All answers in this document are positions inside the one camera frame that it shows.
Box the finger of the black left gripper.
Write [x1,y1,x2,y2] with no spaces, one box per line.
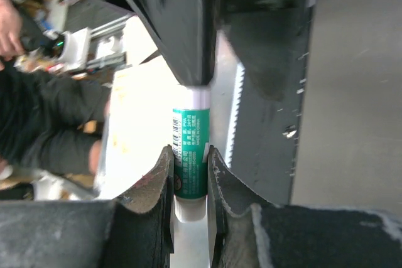
[125,0,220,86]

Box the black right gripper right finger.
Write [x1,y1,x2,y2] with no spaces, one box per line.
[207,147,401,267]

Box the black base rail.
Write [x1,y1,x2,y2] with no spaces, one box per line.
[221,0,316,204]

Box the operator dark clothed body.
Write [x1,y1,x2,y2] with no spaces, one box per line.
[1,62,111,174]

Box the brown patterned paper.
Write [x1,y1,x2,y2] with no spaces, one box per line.
[95,57,178,200]

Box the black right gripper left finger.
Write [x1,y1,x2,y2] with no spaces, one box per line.
[1,146,174,267]

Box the green white glue stick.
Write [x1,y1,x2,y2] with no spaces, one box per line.
[172,85,210,223]

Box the operator right hand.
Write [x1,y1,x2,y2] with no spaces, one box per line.
[1,0,24,60]

